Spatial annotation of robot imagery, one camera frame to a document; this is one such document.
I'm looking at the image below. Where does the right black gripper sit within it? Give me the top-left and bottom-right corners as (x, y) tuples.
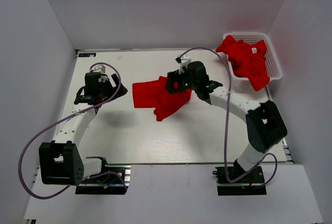
(164, 67), (199, 95)

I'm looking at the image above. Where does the red t shirt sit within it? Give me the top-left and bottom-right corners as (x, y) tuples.
(132, 76), (192, 122)

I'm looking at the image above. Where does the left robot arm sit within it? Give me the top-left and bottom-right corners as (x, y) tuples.
(39, 72), (127, 186)

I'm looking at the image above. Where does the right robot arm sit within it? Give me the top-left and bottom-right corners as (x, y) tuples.
(165, 61), (287, 183)

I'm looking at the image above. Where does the red t shirts pile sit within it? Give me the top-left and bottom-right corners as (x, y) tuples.
(215, 35), (270, 91)

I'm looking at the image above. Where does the blue table label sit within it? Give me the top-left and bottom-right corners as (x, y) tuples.
(78, 53), (96, 58)

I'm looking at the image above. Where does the white plastic basket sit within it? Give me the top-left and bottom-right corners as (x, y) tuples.
(223, 32), (283, 81)

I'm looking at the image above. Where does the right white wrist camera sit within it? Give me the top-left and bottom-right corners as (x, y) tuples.
(175, 55), (191, 74)

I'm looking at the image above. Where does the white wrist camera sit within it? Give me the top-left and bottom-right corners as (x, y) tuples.
(89, 64), (106, 75)
(175, 55), (191, 74)

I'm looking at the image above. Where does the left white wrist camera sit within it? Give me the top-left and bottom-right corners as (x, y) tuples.
(89, 64), (106, 75)

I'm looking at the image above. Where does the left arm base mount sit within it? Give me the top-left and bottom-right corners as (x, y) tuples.
(75, 164), (131, 195)

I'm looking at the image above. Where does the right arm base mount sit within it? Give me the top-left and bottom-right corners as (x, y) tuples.
(212, 166), (267, 196)

